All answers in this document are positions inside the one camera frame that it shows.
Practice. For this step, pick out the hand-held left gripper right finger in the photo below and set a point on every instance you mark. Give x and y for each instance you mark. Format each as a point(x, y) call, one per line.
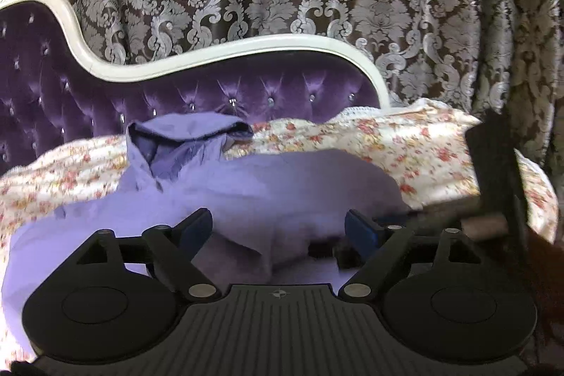
point(357, 228)

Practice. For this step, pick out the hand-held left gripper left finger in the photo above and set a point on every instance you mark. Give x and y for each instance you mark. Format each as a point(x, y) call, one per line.
point(197, 228)

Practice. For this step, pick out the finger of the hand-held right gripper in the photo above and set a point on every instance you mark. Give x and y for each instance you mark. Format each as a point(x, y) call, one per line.
point(467, 222)

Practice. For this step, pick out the lavender hooded shirt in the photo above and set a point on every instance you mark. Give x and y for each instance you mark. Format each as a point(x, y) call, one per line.
point(273, 191)

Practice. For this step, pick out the floral print blanket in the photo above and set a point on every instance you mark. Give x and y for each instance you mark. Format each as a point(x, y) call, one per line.
point(396, 147)

